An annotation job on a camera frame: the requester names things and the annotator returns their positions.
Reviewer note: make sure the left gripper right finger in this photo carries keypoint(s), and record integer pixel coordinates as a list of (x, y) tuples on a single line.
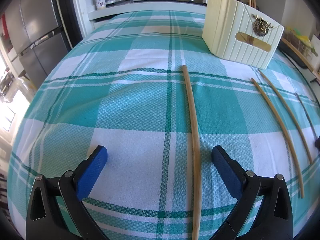
[(274, 219)]

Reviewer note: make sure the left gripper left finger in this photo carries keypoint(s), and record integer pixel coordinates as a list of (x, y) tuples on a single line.
[(44, 218)]

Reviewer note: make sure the wooden chopstick five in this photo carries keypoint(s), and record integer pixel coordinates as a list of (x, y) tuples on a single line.
[(307, 116)]

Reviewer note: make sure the wooden chopstick three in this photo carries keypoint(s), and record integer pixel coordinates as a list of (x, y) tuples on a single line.
[(276, 150)]

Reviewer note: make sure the wooden chopstick one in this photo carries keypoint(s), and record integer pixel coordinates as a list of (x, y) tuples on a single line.
[(197, 183)]

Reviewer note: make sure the wooden chopstick seven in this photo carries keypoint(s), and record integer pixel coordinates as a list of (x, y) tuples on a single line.
[(254, 4)]

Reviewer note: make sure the wooden cutting board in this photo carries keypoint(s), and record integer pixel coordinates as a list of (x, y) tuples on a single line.
[(301, 57)]

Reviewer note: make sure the cream utensil holder box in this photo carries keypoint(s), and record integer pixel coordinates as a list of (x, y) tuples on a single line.
[(237, 32)]

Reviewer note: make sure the teal plaid tablecloth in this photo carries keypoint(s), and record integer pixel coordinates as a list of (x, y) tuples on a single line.
[(122, 87)]

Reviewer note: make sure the silver refrigerator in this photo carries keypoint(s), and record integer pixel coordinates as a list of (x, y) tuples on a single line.
[(38, 34)]

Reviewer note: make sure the wire basket with bags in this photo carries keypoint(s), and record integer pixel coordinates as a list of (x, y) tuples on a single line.
[(301, 42)]

